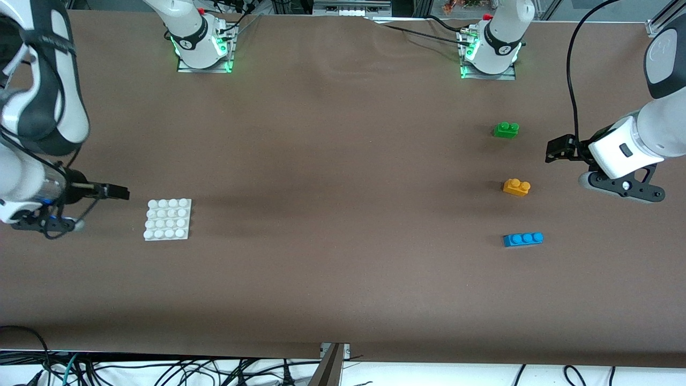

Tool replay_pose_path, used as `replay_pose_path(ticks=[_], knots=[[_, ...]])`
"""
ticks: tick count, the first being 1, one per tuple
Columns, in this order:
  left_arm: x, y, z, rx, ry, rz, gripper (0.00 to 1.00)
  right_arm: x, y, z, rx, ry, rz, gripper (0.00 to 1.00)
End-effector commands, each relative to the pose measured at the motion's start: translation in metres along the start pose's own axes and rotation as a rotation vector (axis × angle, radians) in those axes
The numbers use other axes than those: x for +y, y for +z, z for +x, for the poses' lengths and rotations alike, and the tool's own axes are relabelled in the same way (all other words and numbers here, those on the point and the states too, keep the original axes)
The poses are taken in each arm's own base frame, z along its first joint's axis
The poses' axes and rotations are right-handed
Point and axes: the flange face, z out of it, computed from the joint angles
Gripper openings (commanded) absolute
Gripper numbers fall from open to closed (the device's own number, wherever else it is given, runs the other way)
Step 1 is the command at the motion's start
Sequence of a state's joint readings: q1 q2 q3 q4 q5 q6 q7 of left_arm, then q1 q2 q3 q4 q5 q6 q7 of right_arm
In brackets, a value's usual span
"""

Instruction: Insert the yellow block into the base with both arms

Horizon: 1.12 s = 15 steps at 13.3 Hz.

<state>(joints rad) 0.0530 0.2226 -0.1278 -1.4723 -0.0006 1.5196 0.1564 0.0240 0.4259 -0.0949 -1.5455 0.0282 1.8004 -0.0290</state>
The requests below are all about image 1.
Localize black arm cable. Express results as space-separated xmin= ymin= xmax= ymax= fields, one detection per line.
xmin=0 ymin=32 xmax=102 ymax=240
xmin=566 ymin=0 xmax=622 ymax=141

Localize white box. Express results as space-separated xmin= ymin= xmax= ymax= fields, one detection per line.
xmin=312 ymin=0 xmax=393 ymax=17

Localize aluminium frame profile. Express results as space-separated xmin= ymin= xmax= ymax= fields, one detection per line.
xmin=646 ymin=0 xmax=686 ymax=37

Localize dark metal post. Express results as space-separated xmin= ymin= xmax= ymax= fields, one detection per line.
xmin=307 ymin=343 xmax=345 ymax=386

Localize table cover sheet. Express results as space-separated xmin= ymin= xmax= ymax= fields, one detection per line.
xmin=0 ymin=8 xmax=686 ymax=370

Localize blue three-stud block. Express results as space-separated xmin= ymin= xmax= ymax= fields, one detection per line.
xmin=503 ymin=232 xmax=543 ymax=248

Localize teal cable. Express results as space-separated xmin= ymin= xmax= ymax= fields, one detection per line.
xmin=61 ymin=353 xmax=80 ymax=386

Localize orange objects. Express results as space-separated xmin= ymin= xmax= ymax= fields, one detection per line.
xmin=442 ymin=0 xmax=486 ymax=14

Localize white studded base plate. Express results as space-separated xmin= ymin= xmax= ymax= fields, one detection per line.
xmin=144 ymin=198 xmax=192 ymax=241

